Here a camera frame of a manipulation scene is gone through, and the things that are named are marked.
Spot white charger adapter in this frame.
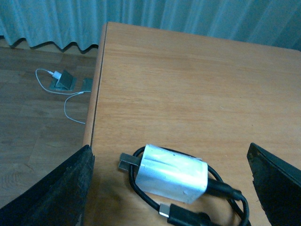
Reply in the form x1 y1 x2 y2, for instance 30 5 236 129
119 144 208 204

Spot light teal curtain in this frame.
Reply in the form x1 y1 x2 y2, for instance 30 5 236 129
0 0 301 50

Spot white floor charger plug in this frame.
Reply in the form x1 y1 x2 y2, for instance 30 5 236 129
48 71 62 80

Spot white floor cable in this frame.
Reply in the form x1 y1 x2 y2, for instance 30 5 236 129
35 68 92 125

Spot closed metal floor socket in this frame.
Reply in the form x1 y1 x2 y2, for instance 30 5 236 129
80 78 93 92

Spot open metal floor socket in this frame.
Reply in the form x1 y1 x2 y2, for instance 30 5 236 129
49 70 77 91

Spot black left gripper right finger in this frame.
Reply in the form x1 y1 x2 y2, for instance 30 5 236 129
247 143 301 226

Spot light wooden nightstand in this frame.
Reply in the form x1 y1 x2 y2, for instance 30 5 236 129
83 22 301 226

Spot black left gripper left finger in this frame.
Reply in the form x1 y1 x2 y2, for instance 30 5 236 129
0 145 95 226

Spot black charger cable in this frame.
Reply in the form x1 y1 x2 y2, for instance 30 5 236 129
128 145 252 226

